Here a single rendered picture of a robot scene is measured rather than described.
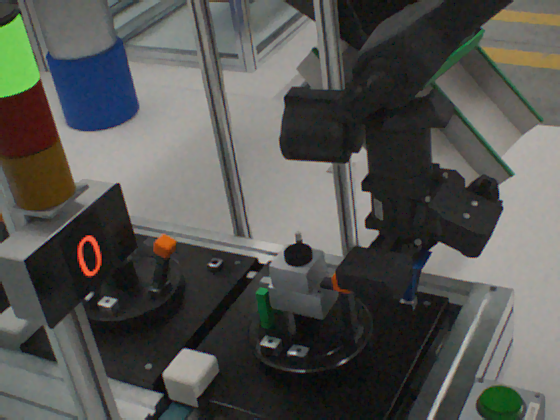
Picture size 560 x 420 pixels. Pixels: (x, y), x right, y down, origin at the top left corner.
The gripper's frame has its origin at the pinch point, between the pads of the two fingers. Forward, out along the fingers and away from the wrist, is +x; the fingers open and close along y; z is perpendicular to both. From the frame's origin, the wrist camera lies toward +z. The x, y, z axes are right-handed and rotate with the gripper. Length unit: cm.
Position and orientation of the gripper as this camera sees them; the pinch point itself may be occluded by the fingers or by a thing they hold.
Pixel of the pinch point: (406, 270)
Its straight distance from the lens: 82.8
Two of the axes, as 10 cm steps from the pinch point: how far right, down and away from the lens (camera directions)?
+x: 1.4, 8.3, 5.5
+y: 4.6, -5.4, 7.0
